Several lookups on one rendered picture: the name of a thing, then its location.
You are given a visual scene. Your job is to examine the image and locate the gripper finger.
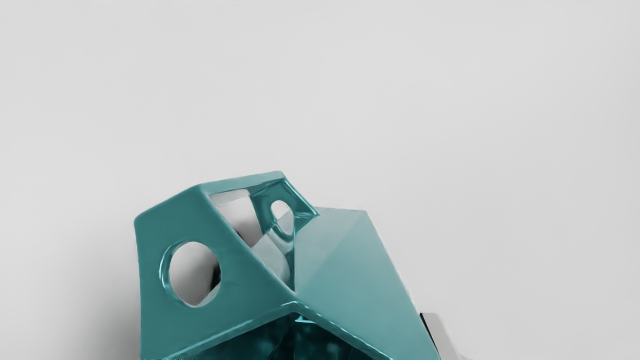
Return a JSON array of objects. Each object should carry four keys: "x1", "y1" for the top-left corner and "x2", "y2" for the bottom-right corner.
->
[{"x1": 419, "y1": 312, "x2": 474, "y2": 360}]

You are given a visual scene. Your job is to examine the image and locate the teal faceted mug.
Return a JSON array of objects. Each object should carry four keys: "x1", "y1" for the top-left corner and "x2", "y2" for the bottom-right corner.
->
[{"x1": 133, "y1": 171, "x2": 442, "y2": 360}]

